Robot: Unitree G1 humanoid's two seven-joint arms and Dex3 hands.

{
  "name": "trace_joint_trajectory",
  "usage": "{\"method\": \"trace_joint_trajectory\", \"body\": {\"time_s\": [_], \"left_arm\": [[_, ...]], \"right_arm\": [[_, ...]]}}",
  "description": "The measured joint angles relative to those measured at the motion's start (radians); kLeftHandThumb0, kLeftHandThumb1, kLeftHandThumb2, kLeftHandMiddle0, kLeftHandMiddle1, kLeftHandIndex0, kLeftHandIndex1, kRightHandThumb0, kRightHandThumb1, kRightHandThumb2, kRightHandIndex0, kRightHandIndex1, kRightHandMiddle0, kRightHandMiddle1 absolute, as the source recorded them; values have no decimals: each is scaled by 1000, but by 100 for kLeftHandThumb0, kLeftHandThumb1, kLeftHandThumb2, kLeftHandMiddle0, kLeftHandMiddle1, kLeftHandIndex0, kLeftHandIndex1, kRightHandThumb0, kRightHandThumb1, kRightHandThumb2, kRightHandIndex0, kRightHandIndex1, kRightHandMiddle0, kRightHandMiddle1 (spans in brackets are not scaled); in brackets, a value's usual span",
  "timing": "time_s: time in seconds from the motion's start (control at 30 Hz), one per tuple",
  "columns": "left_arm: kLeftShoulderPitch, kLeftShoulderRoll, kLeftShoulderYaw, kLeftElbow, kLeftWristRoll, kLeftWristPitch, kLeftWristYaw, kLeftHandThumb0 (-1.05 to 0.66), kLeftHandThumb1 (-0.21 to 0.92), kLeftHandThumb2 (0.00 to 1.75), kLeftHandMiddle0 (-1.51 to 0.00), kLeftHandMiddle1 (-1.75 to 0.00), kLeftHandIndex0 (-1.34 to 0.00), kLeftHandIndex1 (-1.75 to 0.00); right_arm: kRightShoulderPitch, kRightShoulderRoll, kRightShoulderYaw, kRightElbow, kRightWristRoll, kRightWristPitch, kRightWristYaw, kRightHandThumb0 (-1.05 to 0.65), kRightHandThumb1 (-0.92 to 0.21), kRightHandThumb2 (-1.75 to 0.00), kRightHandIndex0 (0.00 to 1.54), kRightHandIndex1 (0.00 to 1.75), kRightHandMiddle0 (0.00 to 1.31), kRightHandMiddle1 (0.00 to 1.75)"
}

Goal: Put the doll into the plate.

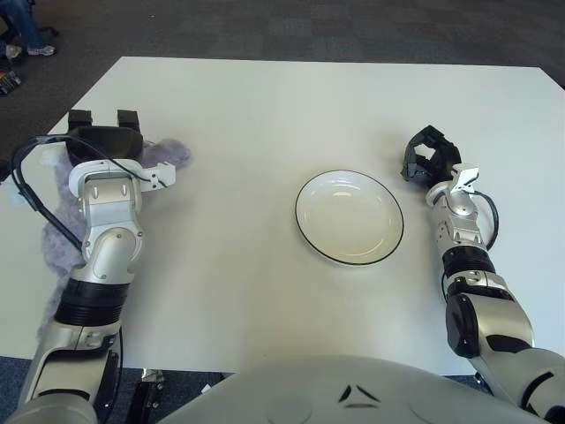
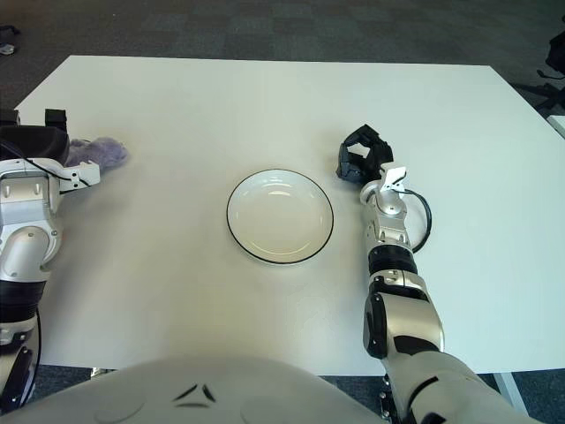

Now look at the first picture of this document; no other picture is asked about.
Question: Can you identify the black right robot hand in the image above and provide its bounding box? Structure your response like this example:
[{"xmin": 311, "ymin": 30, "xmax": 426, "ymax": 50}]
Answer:
[{"xmin": 399, "ymin": 125, "xmax": 463, "ymax": 185}]

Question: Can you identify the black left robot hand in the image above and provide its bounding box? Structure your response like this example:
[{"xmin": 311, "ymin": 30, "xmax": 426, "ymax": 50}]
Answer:
[{"xmin": 64, "ymin": 109, "xmax": 145, "ymax": 167}]

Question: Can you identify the purple plush bunny doll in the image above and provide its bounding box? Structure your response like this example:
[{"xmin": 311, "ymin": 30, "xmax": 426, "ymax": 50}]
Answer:
[{"xmin": 37, "ymin": 137, "xmax": 195, "ymax": 341}]

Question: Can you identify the white plate with black rim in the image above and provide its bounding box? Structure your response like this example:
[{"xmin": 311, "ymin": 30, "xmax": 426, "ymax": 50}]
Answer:
[{"xmin": 294, "ymin": 170, "xmax": 405, "ymax": 268}]

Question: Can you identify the person leg in blue jeans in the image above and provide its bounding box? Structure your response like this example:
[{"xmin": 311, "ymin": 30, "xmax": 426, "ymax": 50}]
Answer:
[{"xmin": 0, "ymin": 0, "xmax": 48, "ymax": 49}]

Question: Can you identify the silver robot torso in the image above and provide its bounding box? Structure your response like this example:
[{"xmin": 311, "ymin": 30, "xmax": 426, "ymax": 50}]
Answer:
[{"xmin": 158, "ymin": 355, "xmax": 544, "ymax": 424}]

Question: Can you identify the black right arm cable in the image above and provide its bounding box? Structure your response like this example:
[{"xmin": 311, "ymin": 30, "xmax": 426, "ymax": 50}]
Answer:
[{"xmin": 474, "ymin": 189, "xmax": 500, "ymax": 248}]

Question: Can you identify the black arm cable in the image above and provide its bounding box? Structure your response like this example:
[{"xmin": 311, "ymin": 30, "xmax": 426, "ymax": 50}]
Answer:
[
  {"xmin": 11, "ymin": 134, "xmax": 85, "ymax": 253},
  {"xmin": 474, "ymin": 189, "xmax": 500, "ymax": 248}
]

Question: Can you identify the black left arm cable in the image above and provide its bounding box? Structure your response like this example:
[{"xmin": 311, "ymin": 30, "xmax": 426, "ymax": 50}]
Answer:
[{"xmin": 11, "ymin": 134, "xmax": 85, "ymax": 253}]

